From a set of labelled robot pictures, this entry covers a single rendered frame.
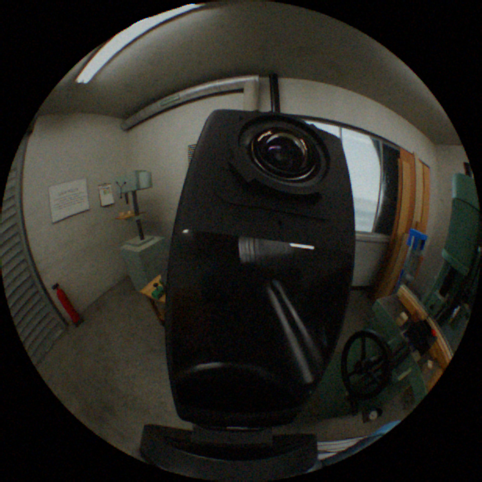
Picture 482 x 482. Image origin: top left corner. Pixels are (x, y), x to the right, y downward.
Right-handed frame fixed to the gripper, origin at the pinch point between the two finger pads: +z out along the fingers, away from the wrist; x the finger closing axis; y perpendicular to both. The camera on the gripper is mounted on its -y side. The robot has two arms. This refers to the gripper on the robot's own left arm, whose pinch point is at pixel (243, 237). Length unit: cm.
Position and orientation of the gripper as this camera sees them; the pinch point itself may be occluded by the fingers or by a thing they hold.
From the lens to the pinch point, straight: 18.2
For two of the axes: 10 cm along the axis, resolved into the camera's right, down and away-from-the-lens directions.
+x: 9.9, 1.4, 0.3
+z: 0.3, -3.7, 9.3
